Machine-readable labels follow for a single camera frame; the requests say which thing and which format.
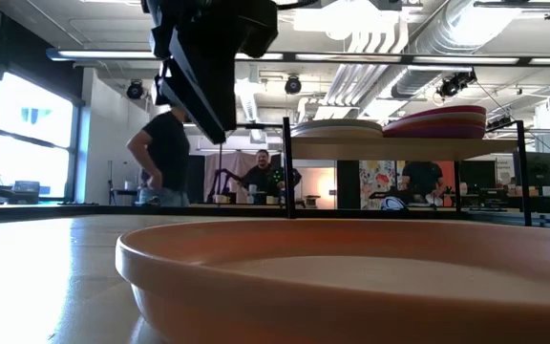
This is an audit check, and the colourful floral poster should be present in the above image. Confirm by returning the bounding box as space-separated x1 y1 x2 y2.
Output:
359 160 399 210

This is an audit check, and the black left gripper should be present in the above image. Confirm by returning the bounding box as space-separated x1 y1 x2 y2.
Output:
141 0 279 144

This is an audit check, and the black bar with light strips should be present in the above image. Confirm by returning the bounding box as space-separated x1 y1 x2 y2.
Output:
45 47 550 68

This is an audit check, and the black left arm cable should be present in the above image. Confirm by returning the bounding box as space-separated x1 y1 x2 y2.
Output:
274 0 323 11

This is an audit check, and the grey-pink curtain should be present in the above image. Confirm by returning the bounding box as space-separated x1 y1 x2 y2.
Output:
202 151 260 203

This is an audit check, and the orange plate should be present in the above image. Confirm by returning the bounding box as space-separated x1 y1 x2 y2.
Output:
115 218 550 344

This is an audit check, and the wooden shelf with black legs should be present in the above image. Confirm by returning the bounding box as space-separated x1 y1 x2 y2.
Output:
282 117 534 227

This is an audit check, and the dark box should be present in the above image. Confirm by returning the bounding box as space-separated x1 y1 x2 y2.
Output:
7 180 42 205

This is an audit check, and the black ceiling track light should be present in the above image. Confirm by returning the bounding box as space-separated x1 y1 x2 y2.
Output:
473 0 550 21

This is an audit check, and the large bright window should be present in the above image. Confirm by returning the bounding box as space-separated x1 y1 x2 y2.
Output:
0 71 81 202

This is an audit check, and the magenta plate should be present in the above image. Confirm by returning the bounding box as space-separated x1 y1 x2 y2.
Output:
389 104 487 116

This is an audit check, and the person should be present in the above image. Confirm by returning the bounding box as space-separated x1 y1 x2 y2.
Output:
240 149 304 205
400 161 449 208
125 105 192 208

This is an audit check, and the black ceiling spotlight cluster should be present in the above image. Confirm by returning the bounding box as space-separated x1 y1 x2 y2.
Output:
435 70 477 99

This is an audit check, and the pale peach plate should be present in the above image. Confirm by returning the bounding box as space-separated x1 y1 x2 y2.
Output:
292 125 385 140

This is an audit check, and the black monitor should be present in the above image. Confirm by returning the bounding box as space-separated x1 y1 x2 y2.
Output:
513 151 550 187
459 160 498 191

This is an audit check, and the silver ventilation duct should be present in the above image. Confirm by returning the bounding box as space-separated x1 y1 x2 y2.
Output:
389 0 510 99

